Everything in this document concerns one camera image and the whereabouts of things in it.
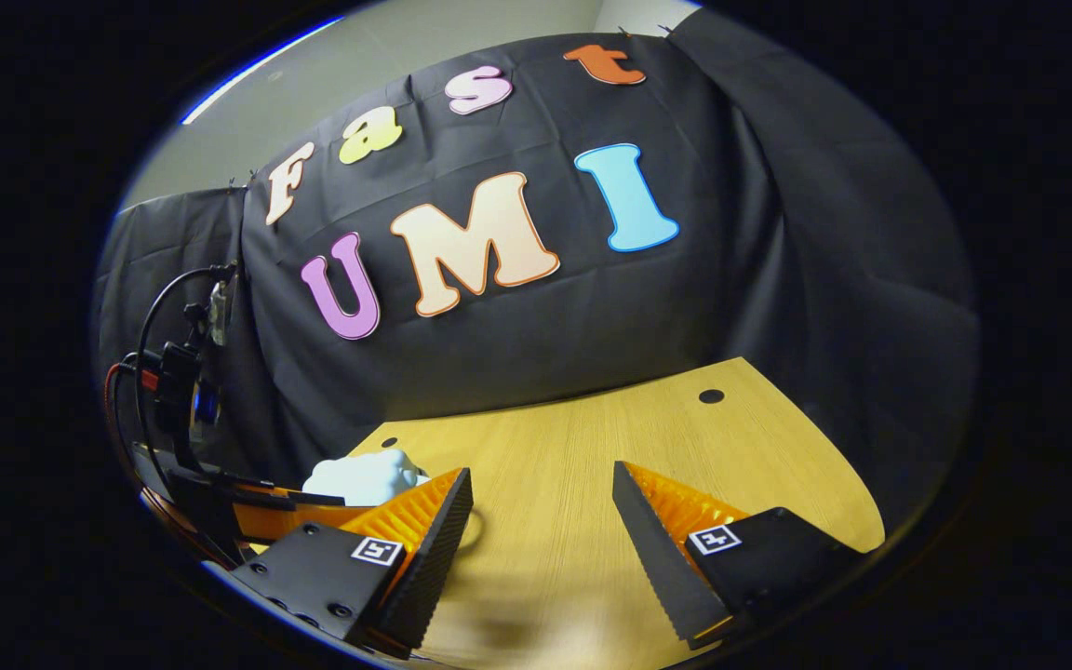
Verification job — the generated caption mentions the red gripper cable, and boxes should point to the red gripper cable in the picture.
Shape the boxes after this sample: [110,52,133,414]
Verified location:
[102,361,169,522]

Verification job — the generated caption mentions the black backdrop cloth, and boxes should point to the black backdrop cloth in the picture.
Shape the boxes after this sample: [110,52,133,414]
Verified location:
[94,7,980,527]

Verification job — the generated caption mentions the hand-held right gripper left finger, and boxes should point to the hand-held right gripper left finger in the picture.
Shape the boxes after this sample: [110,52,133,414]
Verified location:
[229,467,476,652]

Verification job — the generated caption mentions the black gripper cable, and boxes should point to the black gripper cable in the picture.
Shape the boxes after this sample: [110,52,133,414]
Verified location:
[133,265,241,471]

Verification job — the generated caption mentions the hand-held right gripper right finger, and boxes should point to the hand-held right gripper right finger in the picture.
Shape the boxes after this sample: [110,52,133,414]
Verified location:
[612,461,865,651]

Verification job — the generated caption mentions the light blue suitcase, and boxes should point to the light blue suitcase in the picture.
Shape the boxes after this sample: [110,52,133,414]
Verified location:
[301,449,492,556]

